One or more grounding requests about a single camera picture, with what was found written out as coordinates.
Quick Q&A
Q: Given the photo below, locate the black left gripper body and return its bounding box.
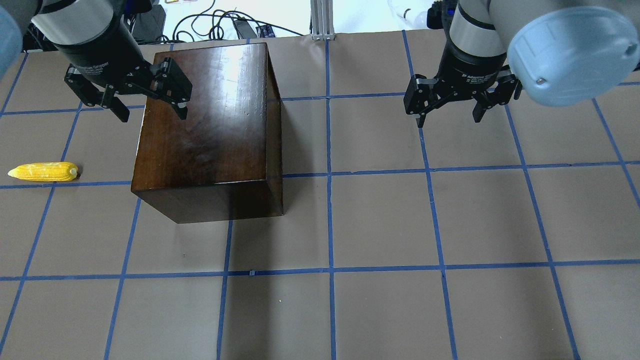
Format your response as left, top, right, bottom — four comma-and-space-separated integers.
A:
52, 20, 153, 97

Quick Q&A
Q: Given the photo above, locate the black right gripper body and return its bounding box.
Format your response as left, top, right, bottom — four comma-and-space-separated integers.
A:
438, 38, 506, 103

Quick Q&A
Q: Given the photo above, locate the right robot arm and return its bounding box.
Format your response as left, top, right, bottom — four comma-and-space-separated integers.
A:
403, 0, 639, 128

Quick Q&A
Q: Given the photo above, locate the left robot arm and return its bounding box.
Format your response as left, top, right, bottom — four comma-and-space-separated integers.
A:
0, 0, 193, 123

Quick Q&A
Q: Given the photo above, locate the yellow corn cob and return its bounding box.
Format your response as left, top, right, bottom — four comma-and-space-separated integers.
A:
7, 161, 79, 182

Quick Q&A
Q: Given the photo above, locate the dark brown wooden cabinet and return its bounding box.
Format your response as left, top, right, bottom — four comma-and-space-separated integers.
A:
130, 43, 284, 224

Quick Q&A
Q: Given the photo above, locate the black cables and power supply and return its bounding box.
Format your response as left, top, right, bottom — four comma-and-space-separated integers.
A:
135, 0, 306, 43

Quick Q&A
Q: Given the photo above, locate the aluminium frame post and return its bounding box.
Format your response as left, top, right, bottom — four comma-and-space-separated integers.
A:
310, 0, 336, 41

